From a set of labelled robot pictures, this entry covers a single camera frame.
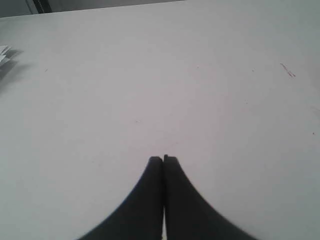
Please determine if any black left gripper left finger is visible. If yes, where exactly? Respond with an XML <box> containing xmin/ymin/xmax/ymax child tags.
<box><xmin>81</xmin><ymin>156</ymin><xmax>164</xmax><ymax>240</ymax></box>

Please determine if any dark vertical post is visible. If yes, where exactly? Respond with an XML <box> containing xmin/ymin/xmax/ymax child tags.
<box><xmin>33</xmin><ymin>0</ymin><xmax>53</xmax><ymax>14</ymax></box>

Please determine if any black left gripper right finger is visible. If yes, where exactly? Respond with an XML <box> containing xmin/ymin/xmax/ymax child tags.
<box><xmin>163</xmin><ymin>155</ymin><xmax>255</xmax><ymax>240</ymax></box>

